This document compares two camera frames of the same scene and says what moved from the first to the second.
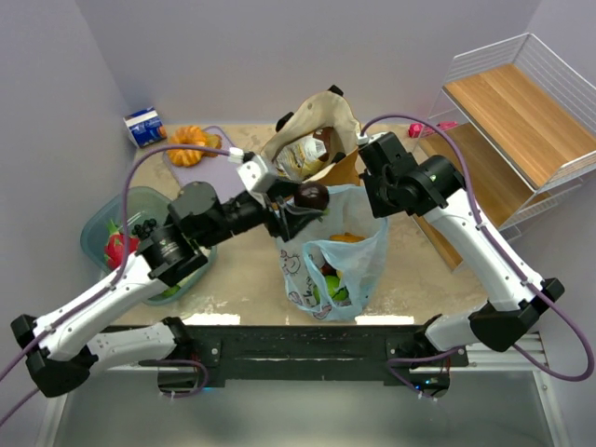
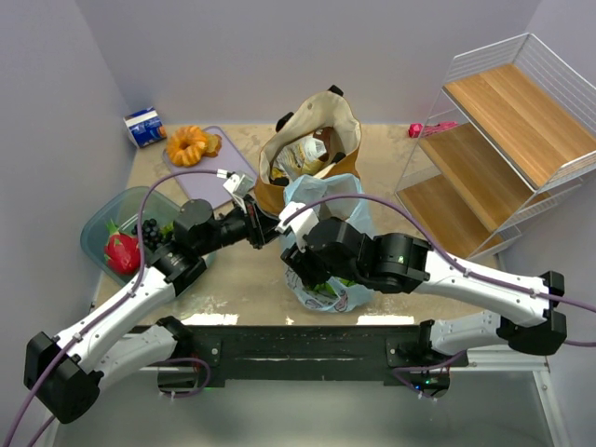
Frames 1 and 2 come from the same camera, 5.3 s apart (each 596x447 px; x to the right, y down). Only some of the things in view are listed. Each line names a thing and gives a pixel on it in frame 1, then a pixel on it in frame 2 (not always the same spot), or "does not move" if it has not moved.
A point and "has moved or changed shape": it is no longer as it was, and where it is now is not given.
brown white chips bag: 300,156 does not move
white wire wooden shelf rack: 523,115 does not move
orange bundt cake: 190,135 does not move
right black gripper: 377,152 → 301,262
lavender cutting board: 217,170 does not move
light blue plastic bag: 333,268 has moved or changed shape
